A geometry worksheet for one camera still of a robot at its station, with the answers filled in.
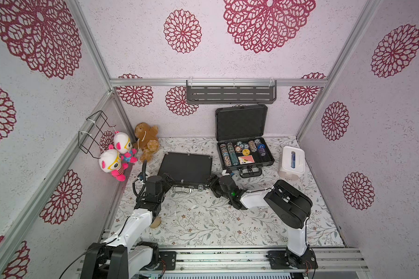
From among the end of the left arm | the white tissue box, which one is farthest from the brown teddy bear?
the white tissue box

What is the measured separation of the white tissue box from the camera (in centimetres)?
97

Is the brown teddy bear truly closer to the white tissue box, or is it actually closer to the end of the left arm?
the end of the left arm
